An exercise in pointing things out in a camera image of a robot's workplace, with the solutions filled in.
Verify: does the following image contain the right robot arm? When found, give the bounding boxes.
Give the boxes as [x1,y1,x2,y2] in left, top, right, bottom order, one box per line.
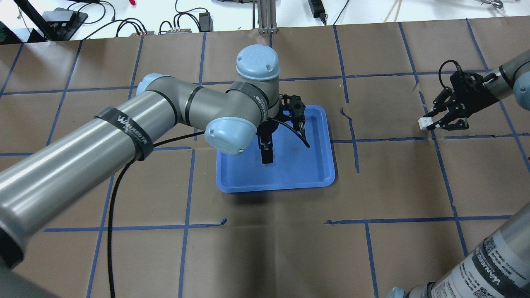
[388,51,530,298]

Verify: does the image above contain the aluminium frame post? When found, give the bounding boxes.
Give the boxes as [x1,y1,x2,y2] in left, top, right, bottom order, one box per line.
[257,0,278,34]

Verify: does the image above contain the blue plastic tray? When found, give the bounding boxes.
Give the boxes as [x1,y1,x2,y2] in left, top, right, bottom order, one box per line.
[216,104,336,193]

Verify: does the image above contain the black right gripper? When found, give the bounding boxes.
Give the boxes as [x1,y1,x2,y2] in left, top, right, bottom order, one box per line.
[422,77,499,131]

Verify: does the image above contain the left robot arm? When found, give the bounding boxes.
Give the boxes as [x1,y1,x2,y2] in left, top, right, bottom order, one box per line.
[0,45,281,268]

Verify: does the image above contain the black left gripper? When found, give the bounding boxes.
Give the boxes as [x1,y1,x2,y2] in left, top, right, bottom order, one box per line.
[257,118,279,164]

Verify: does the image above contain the black power adapter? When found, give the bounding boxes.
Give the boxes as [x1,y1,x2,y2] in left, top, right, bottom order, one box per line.
[308,0,326,19]

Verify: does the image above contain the white toy block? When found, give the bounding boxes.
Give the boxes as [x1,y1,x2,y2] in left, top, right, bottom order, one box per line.
[418,117,433,130]

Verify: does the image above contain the black usb hub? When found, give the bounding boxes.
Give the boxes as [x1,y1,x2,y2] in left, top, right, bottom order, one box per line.
[130,31,155,36]
[165,28,193,34]

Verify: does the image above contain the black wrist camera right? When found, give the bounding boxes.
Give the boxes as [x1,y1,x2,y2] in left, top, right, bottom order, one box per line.
[449,71,483,94]

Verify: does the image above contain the brown paper table cover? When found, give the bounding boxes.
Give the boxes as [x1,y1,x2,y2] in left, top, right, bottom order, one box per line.
[1,16,529,298]

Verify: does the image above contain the black monitor stand base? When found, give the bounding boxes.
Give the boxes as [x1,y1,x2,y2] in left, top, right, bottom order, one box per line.
[42,8,88,41]

